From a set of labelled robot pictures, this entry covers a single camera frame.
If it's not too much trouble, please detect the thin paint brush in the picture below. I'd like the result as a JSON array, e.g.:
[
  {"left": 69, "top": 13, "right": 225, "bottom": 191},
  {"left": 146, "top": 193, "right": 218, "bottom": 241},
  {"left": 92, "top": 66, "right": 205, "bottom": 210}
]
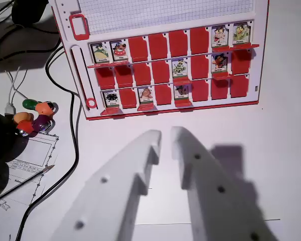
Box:
[{"left": 0, "top": 164, "right": 56, "bottom": 201}]

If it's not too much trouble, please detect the printed paper sheet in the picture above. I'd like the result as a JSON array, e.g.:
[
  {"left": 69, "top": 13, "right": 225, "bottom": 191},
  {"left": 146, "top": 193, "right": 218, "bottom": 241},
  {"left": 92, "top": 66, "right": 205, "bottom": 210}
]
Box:
[{"left": 0, "top": 132, "right": 60, "bottom": 241}]

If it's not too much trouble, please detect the multicoloured ball usb hub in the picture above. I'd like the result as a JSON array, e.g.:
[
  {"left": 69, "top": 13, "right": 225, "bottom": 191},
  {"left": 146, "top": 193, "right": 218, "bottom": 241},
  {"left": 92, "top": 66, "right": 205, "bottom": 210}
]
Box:
[{"left": 12, "top": 98, "right": 59, "bottom": 138}]

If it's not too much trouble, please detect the red and white game board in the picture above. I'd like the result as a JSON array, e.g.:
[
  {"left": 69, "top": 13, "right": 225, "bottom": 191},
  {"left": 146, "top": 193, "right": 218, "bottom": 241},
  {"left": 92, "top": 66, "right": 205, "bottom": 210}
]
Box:
[{"left": 48, "top": 0, "right": 269, "bottom": 121}]

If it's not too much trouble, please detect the thick black cable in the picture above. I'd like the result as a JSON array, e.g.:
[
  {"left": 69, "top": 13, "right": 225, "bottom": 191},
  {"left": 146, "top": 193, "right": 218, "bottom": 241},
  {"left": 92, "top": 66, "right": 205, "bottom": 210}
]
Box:
[{"left": 15, "top": 41, "right": 80, "bottom": 241}]

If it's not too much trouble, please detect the grey cable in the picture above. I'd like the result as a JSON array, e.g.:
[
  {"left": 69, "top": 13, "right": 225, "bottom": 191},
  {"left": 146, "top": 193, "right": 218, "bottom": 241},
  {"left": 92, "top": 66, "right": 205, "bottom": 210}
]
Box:
[{"left": 71, "top": 91, "right": 83, "bottom": 146}]

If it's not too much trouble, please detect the thin black cable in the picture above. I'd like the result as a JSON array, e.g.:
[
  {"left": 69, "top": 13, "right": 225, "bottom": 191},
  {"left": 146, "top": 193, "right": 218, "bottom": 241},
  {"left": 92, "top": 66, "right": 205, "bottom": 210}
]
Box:
[
  {"left": 0, "top": 0, "right": 17, "bottom": 22},
  {"left": 27, "top": 22, "right": 60, "bottom": 35}
]

